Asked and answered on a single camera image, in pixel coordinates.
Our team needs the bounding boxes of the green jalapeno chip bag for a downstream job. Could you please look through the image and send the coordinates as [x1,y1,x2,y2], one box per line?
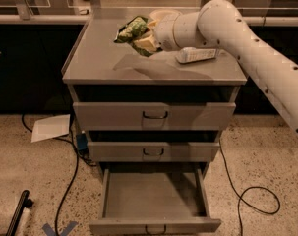
[114,16,152,57]

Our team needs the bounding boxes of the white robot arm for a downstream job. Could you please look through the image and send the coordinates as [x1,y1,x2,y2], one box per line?
[136,0,298,137]

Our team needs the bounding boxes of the grey drawer cabinet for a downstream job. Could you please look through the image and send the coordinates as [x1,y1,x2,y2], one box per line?
[60,7,250,236]

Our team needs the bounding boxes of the grey top drawer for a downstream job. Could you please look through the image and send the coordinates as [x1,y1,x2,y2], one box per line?
[73,102,235,131]

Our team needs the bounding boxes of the grey drawer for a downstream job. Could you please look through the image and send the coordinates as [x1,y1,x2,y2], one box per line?
[73,102,235,131]
[88,142,219,162]
[89,163,221,236]

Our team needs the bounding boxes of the grey middle drawer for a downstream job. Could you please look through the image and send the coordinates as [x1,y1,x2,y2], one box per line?
[88,142,219,162]

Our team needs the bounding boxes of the dark lab counter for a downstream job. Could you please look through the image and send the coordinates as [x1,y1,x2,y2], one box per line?
[0,24,298,114]

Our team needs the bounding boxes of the grey bottom drawer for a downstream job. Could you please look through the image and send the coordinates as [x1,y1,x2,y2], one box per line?
[89,163,221,236]

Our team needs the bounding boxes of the beige paper bowl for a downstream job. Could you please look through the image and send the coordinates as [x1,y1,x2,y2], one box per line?
[149,9,181,21]

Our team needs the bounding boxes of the white lying bottle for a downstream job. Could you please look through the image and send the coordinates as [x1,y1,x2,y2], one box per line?
[176,47,219,64]

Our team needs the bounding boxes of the blue power adapter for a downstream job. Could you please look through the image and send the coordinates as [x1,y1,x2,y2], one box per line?
[76,133,89,154]

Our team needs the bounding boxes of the white paper sheet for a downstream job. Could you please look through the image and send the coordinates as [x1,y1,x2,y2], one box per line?
[31,114,70,143]

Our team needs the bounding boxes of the black bar object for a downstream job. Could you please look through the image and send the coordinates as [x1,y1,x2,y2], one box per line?
[5,190,33,236]

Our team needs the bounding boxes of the blue tape cross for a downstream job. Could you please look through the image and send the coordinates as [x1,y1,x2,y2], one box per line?
[41,220,79,236]

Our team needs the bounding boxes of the black floor cable right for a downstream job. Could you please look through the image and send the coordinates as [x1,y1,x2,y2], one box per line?
[218,141,281,236]

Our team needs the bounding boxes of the black floor cable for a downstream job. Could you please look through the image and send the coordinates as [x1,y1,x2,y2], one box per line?
[21,113,97,236]
[218,141,281,236]

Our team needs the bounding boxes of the black floor cable left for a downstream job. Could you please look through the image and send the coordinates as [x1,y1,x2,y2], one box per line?
[21,113,97,236]

